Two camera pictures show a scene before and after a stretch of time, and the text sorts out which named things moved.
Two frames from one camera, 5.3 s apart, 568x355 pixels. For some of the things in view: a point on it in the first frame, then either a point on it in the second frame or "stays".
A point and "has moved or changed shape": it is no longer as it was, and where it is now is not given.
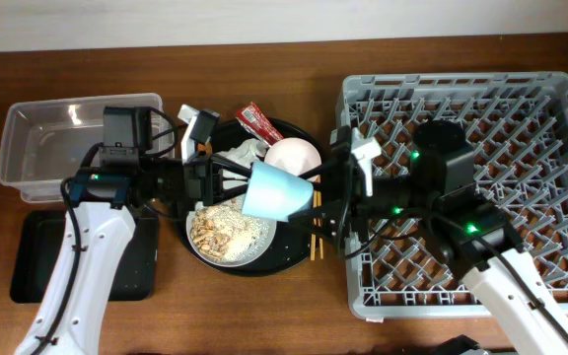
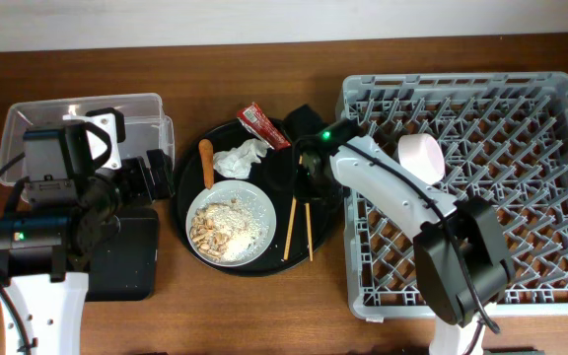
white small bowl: [293, 155] has moved or changed shape
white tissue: [247, 152] stays
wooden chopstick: [319, 204] to [309, 222]
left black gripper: [204, 178] to [144, 190]
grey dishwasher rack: [535, 161] stays
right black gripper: [357, 208] to [304, 191]
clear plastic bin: [41, 141] stays
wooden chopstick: [313, 238] to [292, 219]
